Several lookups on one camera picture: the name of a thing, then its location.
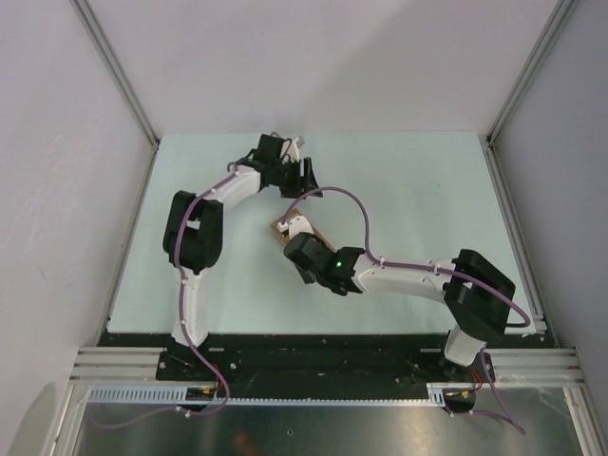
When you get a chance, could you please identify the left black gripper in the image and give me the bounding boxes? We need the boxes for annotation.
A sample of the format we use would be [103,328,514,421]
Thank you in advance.
[271,158,321,200]

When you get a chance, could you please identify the brown cardboard express box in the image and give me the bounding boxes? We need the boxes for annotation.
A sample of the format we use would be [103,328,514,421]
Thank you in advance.
[269,208,335,252]

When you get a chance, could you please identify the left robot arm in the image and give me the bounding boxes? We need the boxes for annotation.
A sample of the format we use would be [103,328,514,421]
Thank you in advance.
[162,133,323,380]

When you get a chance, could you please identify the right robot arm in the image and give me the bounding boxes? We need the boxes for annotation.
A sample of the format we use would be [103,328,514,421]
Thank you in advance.
[283,233,515,381]

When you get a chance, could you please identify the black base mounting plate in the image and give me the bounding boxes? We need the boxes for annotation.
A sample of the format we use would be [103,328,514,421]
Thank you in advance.
[97,332,557,401]

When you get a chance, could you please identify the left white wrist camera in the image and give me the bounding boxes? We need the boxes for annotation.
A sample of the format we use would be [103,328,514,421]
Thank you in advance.
[281,136,305,162]

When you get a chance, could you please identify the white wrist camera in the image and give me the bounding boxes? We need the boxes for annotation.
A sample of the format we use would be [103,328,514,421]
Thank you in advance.
[281,136,305,162]
[276,215,314,246]

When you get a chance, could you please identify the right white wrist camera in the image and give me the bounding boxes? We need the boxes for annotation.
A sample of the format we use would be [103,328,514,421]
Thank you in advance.
[276,215,314,246]

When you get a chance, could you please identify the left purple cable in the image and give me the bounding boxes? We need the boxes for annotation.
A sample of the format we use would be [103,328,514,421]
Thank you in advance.
[87,161,248,431]

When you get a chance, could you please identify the purple cable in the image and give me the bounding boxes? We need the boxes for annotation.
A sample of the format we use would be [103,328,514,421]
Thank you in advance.
[279,185,532,436]
[87,161,248,431]

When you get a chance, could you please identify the white slotted cable duct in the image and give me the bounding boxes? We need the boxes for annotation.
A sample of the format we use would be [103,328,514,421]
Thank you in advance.
[87,382,452,408]

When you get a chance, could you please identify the left aluminium frame post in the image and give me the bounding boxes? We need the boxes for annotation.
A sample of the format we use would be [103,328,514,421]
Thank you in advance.
[69,0,160,150]

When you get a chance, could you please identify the aluminium frame post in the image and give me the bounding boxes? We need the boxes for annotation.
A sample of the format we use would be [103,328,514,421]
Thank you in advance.
[485,0,580,145]
[69,0,160,150]

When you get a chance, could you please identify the aluminium front cross rail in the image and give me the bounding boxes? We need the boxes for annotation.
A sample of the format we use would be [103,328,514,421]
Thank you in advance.
[70,347,585,388]

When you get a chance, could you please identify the right aluminium side rail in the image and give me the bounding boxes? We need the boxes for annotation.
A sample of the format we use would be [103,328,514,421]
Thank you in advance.
[479,135,549,333]

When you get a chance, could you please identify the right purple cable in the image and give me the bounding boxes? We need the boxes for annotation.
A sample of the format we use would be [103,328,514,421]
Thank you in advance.
[279,185,532,436]

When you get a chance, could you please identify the right aluminium frame post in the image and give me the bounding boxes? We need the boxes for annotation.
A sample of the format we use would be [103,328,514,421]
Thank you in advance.
[485,0,580,145]

